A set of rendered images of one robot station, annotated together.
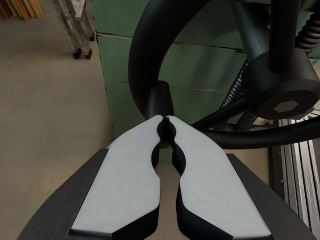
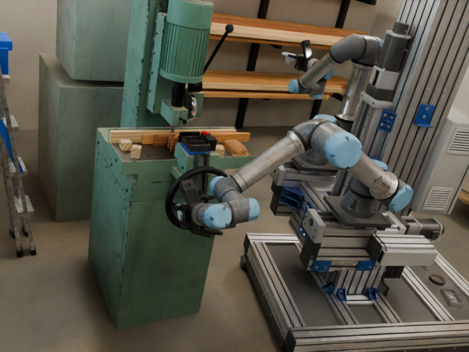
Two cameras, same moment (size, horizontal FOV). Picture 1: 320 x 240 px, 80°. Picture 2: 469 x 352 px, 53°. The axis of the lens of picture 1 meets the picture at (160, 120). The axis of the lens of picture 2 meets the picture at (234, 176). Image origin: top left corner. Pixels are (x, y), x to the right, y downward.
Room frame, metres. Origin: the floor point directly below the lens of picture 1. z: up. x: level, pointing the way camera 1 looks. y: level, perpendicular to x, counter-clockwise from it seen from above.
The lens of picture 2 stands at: (-1.42, 0.39, 1.73)
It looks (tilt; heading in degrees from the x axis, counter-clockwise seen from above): 26 degrees down; 338
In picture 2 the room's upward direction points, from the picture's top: 12 degrees clockwise
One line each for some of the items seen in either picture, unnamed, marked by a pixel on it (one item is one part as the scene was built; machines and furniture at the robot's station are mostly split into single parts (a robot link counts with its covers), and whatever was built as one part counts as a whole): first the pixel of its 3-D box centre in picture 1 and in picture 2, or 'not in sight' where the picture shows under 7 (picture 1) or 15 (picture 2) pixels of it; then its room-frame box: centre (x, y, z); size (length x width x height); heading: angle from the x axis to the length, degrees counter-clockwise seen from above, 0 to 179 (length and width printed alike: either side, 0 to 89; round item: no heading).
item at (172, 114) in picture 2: not in sight; (174, 114); (0.50, -0.03, 1.03); 0.14 x 0.07 x 0.09; 12
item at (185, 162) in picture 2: not in sight; (195, 158); (0.30, -0.10, 0.91); 0.15 x 0.14 x 0.09; 102
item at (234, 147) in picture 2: not in sight; (235, 145); (0.45, -0.32, 0.92); 0.14 x 0.09 x 0.04; 12
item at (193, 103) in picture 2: not in sight; (189, 106); (0.64, -0.13, 1.02); 0.12 x 0.03 x 0.12; 12
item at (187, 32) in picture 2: not in sight; (186, 40); (0.48, -0.03, 1.35); 0.18 x 0.18 x 0.31
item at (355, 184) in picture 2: not in sight; (370, 176); (0.08, -0.79, 0.98); 0.13 x 0.12 x 0.14; 11
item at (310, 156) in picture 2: not in sight; (315, 150); (0.58, -0.81, 0.87); 0.15 x 0.15 x 0.10
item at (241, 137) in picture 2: not in sight; (198, 137); (0.51, -0.16, 0.92); 0.54 x 0.02 x 0.04; 102
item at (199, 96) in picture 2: not in sight; (191, 103); (0.70, -0.15, 1.02); 0.09 x 0.07 x 0.12; 102
